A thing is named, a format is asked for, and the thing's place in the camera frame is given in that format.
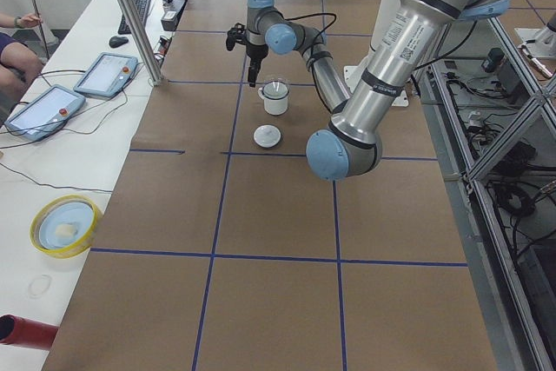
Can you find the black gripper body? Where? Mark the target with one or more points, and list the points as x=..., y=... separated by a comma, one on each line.
x=256, y=52

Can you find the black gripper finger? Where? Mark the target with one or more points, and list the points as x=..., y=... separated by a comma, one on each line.
x=253, y=72

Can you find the yellow rimmed bowl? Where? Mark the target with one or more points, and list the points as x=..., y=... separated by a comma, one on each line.
x=65, y=227

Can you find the teach pendant tablet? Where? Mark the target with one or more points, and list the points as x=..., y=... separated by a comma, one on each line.
x=46, y=114
x=107, y=75

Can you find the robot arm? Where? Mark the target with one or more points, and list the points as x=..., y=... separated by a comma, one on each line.
x=350, y=145

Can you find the near teach pendant tablet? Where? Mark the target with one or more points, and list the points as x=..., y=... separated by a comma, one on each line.
x=46, y=114

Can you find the aluminium frame post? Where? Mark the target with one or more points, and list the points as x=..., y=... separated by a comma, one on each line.
x=141, y=39

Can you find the far teach pendant tablet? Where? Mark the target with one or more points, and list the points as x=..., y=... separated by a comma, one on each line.
x=107, y=75

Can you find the white enamel mug blue rim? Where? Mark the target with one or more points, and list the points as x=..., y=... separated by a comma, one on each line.
x=274, y=107

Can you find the seated person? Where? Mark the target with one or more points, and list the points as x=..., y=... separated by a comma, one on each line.
x=20, y=66

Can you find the white ceramic lid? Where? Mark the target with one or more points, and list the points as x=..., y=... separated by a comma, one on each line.
x=267, y=136

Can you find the red cylinder tube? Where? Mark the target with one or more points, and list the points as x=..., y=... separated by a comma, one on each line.
x=26, y=333

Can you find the black computer mouse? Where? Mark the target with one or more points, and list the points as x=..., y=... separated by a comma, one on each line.
x=117, y=41

